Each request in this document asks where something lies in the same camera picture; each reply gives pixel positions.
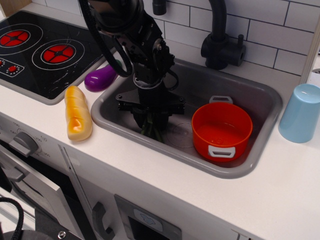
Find black toy stove top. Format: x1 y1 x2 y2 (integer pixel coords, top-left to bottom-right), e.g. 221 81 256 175
0 11 105 105

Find light blue plastic cup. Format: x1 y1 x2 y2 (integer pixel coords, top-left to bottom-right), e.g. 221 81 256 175
278 83 320 143

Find dark grey toy faucet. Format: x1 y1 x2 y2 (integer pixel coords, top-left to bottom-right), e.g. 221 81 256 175
144 0 246 70

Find grey oven knob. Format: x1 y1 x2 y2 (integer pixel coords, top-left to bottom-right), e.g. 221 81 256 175
9 132 39 157

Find purple toy eggplant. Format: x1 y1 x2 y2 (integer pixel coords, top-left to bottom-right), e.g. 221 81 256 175
84 64 119 93

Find purple toy beet green leaves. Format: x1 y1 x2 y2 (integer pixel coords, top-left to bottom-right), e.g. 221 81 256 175
140 113 164 143

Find black braided cable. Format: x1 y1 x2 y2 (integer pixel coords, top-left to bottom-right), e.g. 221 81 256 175
0 197 25 240

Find grey toy sink basin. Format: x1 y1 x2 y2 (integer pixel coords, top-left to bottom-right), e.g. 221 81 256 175
91 59 283 179

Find grey dishwasher panel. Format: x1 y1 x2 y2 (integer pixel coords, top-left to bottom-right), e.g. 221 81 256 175
114 194 182 240

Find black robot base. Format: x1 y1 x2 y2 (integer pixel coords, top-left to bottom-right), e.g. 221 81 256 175
0 207 80 240

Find toy bread loaf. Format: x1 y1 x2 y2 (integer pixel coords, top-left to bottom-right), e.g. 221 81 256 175
64 85 93 142

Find grey cabinet handle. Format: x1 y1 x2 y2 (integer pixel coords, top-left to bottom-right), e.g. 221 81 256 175
92 202 115 240

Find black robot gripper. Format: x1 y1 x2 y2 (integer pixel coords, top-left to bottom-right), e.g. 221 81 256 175
115 84 185 131

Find orange toy pot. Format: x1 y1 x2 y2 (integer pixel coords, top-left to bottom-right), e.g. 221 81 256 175
191 101 253 162

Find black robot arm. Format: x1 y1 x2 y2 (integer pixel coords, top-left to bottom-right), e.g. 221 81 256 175
79 0 185 131

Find toy oven door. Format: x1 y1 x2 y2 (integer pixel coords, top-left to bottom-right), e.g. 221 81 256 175
0 146 83 238

